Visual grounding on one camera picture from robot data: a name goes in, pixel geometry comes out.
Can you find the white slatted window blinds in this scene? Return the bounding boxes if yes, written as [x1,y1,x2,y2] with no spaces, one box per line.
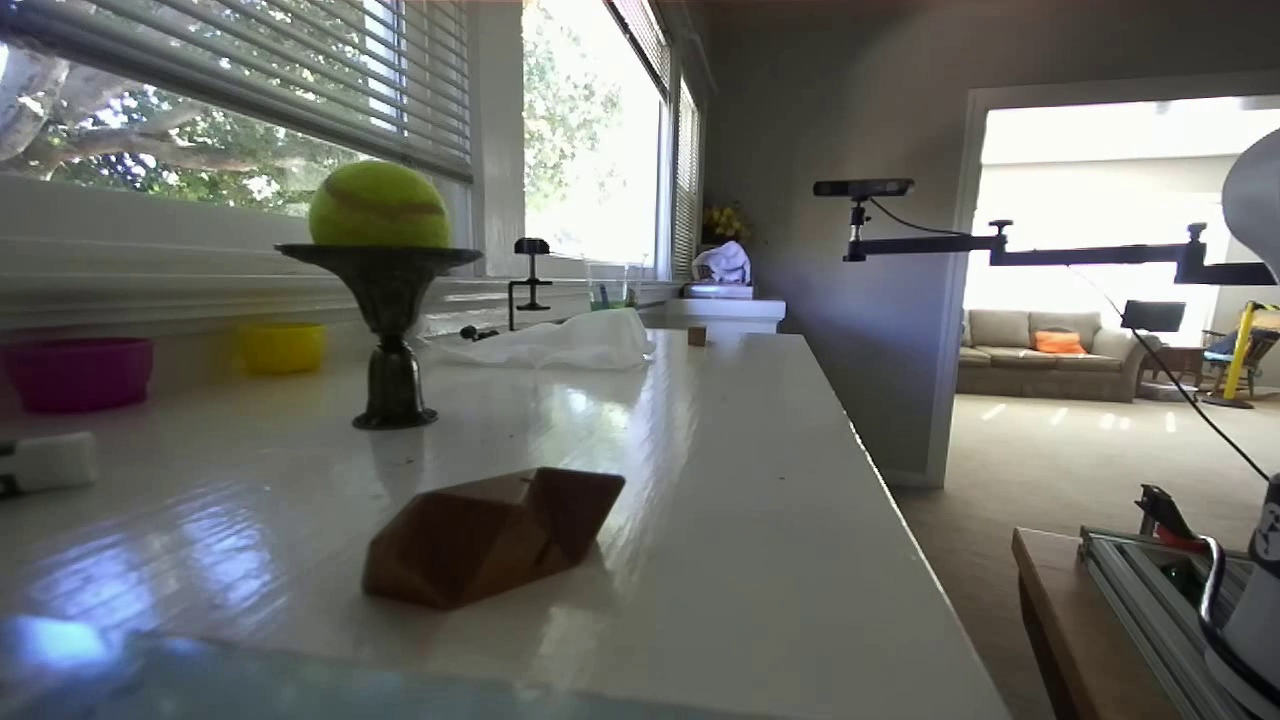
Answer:
[0,0,480,188]

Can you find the aluminium robot base rails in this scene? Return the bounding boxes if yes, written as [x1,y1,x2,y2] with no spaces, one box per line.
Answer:
[1078,525,1265,720]

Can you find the white framed window with blinds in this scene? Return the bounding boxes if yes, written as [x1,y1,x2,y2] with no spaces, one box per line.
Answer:
[0,0,529,336]

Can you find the crumpled clear plastic bag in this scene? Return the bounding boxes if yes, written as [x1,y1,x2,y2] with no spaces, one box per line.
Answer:
[422,303,661,375]

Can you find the clear plastic cup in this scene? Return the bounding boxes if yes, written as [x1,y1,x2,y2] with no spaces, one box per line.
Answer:
[689,199,761,292]

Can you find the small black knob stand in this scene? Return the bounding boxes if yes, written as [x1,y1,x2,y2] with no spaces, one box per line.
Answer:
[506,237,557,336]

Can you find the white counter cabinet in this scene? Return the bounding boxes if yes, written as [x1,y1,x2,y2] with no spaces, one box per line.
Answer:
[0,292,1018,720]

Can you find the brown faceted wooden block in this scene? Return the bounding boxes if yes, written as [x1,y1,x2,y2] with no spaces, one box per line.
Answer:
[359,465,629,618]

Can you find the white framed bare window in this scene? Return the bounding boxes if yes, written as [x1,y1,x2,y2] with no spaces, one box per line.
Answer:
[516,0,678,276]

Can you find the black goblet stand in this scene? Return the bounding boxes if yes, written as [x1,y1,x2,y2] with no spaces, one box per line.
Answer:
[273,241,486,438]

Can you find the yellow green tennis ball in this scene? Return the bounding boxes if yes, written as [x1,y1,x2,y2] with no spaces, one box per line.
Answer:
[305,159,456,253]

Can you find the beige sofa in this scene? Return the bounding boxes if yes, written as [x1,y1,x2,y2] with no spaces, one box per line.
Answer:
[951,303,1152,405]

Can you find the orange cushion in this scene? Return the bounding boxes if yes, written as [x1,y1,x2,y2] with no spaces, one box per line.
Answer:
[1030,329,1093,362]

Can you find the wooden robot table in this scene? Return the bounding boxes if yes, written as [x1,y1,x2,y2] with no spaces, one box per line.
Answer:
[1007,525,1211,720]

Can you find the black monitor screen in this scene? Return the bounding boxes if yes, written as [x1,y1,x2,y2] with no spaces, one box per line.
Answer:
[1119,298,1188,336]

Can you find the red black clamp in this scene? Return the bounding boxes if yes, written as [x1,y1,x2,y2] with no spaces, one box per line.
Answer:
[1132,482,1211,562]

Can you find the purple small bowl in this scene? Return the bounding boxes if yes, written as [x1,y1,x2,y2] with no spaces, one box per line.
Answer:
[0,332,156,418]

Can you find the white rectangular eraser block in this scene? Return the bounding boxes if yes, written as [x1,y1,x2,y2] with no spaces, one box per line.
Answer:
[0,428,106,502]

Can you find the yellow standing equipment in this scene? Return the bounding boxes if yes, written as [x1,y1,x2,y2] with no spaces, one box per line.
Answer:
[1216,298,1280,413]

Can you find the black stereo camera bar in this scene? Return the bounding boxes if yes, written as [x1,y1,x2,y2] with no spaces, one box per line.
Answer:
[807,176,921,205]

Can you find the white door frame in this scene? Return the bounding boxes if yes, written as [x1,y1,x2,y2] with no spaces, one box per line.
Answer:
[934,72,1280,493]

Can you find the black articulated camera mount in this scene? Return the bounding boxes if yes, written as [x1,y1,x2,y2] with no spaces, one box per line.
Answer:
[840,195,1280,289]

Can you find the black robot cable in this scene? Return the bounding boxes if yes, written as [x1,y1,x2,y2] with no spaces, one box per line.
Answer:
[1102,292,1280,488]

